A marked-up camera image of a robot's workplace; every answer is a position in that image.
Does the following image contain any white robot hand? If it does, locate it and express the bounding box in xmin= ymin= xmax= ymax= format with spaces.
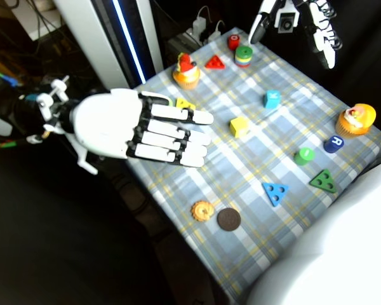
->
xmin=69 ymin=88 xmax=215 ymax=168
xmin=248 ymin=0 xmax=344 ymax=70

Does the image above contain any light blue letter cube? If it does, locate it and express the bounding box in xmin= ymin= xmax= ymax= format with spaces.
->
xmin=262 ymin=90 xmax=282 ymax=110

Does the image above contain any yellow triangle block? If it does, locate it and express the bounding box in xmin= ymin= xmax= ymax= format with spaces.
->
xmin=175 ymin=97 xmax=197 ymax=111

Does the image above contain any red letter cylinder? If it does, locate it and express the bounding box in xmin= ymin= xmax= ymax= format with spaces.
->
xmin=227 ymin=34 xmax=241 ymax=51

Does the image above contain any white column with blue light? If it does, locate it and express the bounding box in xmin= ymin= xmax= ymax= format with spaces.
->
xmin=52 ymin=0 xmax=164 ymax=90

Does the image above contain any strawberry toy cupcake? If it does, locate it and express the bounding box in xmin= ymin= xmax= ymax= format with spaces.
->
xmin=172 ymin=52 xmax=201 ymax=91

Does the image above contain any orange cream toy cupcake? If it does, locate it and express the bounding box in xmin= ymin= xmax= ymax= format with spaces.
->
xmin=335 ymin=103 xmax=377 ymax=138

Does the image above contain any white plug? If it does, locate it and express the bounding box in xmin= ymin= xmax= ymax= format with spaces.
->
xmin=206 ymin=28 xmax=225 ymax=44

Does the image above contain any dark blue letter cylinder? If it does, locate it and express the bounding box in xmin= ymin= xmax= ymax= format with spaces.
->
xmin=323 ymin=135 xmax=345 ymax=154

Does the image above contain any red triangle block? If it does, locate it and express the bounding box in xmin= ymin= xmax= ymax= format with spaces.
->
xmin=204 ymin=54 xmax=227 ymax=71

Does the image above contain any green cylinder block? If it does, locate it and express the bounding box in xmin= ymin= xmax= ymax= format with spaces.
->
xmin=293 ymin=147 xmax=316 ymax=166

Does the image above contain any white power adapter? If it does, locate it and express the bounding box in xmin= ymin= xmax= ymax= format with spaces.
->
xmin=192 ymin=16 xmax=208 ymax=36

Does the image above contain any yellow toy cube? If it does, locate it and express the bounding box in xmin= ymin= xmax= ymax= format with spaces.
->
xmin=229 ymin=116 xmax=250 ymax=139

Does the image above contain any yellow toy biscuit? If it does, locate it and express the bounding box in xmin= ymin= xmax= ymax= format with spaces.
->
xmin=190 ymin=200 xmax=216 ymax=222

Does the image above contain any blue plaid tablecloth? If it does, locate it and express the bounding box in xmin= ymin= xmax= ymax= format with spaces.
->
xmin=126 ymin=27 xmax=381 ymax=304

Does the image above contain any green triangle block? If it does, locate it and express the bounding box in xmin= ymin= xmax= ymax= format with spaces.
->
xmin=309 ymin=168 xmax=338 ymax=194

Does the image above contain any brown sandwich cookie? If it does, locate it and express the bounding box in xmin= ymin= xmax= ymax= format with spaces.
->
xmin=217 ymin=207 xmax=242 ymax=232

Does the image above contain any blue triangle block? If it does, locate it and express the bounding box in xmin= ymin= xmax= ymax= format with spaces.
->
xmin=262 ymin=182 xmax=290 ymax=208

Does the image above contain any white robot body shell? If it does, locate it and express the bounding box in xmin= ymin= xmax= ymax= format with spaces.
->
xmin=246 ymin=152 xmax=381 ymax=305

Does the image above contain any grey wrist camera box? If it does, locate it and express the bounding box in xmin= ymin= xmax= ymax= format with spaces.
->
xmin=274 ymin=10 xmax=298 ymax=34

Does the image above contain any coloured ring stack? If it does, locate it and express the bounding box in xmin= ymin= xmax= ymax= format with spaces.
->
xmin=234 ymin=45 xmax=253 ymax=69

